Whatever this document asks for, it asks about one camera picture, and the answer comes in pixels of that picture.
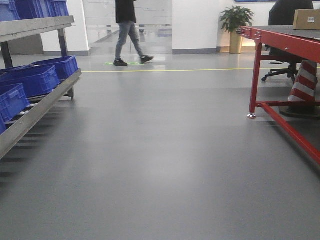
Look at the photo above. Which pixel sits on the cardboard box on table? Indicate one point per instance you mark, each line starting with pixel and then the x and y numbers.
pixel 306 19

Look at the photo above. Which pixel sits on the blue crate far lower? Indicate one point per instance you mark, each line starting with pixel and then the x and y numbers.
pixel 64 66

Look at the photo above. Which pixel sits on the blue crate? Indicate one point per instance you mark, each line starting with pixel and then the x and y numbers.
pixel 36 81
pixel 64 66
pixel 13 100

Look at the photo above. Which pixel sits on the walking person dark clothes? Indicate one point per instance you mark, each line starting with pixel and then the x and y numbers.
pixel 126 19

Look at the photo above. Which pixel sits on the green potted plant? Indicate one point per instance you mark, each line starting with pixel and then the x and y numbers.
pixel 233 18

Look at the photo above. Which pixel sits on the blue crate middle lower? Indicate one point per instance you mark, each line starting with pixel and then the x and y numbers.
pixel 36 81

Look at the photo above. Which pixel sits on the black office chair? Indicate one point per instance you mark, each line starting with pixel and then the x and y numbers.
pixel 291 71

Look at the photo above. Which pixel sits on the red white traffic cone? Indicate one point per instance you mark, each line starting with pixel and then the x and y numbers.
pixel 303 90

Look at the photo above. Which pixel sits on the blue crate near lower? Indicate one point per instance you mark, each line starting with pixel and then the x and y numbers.
pixel 13 100

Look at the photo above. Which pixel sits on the red metal table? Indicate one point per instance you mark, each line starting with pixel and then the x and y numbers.
pixel 281 50

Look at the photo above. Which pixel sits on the grey metal roller rack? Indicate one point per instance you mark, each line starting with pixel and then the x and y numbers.
pixel 18 29

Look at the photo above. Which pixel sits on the blue crate upper shelf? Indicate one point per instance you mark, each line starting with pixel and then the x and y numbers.
pixel 13 10

